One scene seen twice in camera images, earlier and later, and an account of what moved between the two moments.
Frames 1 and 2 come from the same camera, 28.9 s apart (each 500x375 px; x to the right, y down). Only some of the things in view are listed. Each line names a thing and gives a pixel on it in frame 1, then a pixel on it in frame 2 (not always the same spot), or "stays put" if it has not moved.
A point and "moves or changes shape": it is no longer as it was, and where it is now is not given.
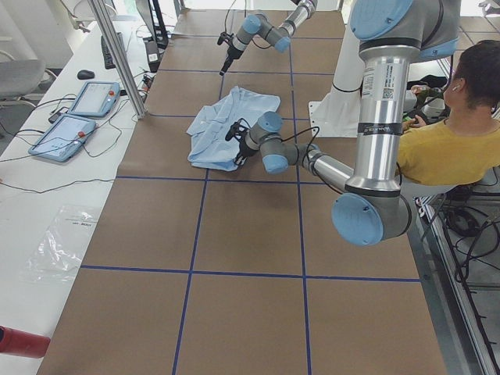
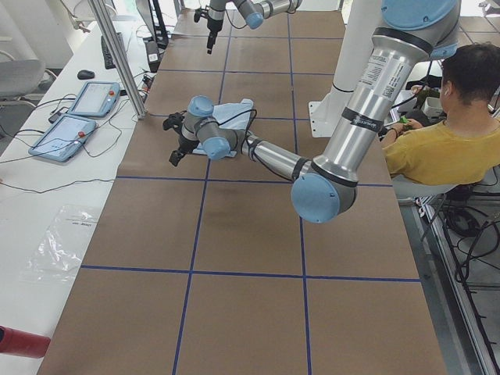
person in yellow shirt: [467, 146] stays put
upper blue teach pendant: [97, 98] stays put
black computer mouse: [85, 74] stays put
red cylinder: [22, 343] stays put
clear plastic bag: [56, 255] stays put
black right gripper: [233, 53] → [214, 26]
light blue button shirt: [210, 146] moves or changes shape
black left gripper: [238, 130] → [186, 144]
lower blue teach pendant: [63, 138] stays put
